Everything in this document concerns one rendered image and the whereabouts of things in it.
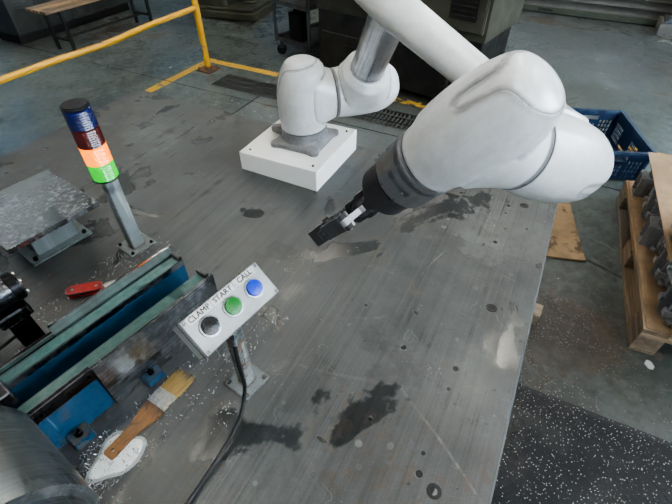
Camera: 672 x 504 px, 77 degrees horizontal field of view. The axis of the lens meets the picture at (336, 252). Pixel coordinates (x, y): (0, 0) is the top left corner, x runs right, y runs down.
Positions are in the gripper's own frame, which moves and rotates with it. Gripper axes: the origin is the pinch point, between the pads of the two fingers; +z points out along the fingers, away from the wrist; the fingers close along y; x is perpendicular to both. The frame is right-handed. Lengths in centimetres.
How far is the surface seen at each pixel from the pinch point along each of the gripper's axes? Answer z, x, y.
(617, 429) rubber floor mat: 38, 133, -77
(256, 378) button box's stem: 30.8, 15.9, 15.7
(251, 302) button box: 10.4, 1.5, 14.1
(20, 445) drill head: 8.3, -4.2, 48.8
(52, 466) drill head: 6.9, 0.1, 47.9
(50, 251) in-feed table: 77, -41, 21
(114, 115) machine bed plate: 115, -87, -37
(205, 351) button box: 10.4, 2.5, 25.2
